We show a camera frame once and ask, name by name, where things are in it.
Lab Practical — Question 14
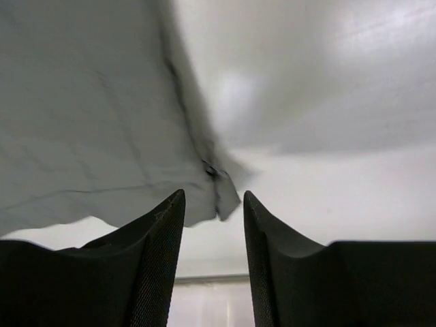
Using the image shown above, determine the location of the grey pleated skirt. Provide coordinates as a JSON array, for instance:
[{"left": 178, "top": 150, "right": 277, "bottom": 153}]
[{"left": 1, "top": 1, "right": 249, "bottom": 235}]

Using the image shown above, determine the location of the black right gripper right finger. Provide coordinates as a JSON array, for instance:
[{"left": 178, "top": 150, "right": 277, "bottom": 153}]
[{"left": 243, "top": 191, "right": 435, "bottom": 327}]

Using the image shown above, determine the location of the aluminium frame rail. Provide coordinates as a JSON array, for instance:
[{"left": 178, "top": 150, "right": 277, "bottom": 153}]
[{"left": 174, "top": 274, "right": 249, "bottom": 285}]

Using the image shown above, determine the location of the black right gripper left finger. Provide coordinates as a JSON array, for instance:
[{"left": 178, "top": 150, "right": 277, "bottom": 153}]
[{"left": 1, "top": 190, "right": 185, "bottom": 326}]

